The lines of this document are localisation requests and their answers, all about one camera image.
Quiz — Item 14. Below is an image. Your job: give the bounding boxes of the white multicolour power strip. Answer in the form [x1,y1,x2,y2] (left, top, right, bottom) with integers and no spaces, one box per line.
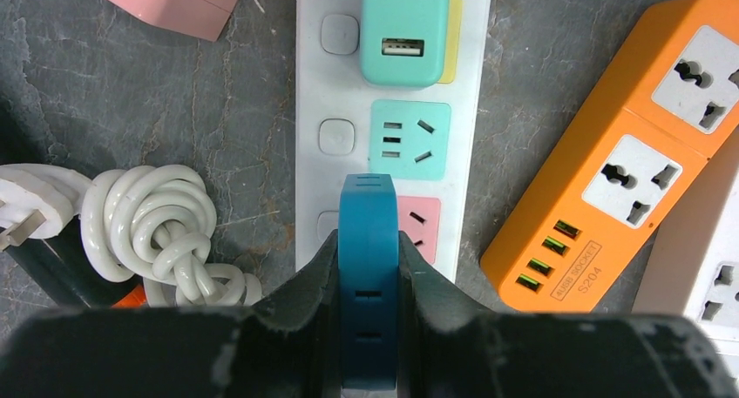
[295,0,491,280]

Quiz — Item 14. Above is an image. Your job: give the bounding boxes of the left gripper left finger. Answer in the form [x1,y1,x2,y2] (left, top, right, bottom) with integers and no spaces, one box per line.
[1,233,341,397]

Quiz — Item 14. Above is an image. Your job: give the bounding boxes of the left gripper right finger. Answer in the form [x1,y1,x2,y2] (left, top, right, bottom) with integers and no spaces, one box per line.
[397,234,737,397]

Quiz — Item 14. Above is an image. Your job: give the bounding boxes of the black microphone orange end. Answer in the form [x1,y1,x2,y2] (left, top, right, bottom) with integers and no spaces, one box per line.
[5,218,146,307]

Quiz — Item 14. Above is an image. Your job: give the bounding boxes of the pink cube socket adapter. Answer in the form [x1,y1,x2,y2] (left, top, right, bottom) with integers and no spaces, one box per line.
[107,0,238,42]

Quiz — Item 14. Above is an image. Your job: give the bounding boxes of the teal usb charger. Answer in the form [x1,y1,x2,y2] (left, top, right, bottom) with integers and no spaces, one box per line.
[360,0,450,88]

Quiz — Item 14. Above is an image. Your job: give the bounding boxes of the white small power strip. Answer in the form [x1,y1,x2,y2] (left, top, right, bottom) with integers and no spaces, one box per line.
[632,136,738,378]

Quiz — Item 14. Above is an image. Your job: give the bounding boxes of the orange power strip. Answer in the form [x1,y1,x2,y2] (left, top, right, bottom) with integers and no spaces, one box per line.
[480,0,738,313]

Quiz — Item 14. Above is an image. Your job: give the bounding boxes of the blue plug adapter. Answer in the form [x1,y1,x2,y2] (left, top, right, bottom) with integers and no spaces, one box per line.
[337,173,399,390]

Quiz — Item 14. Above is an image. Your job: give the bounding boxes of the white coiled cord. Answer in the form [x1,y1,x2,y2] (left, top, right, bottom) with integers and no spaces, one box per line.
[0,163,264,308]

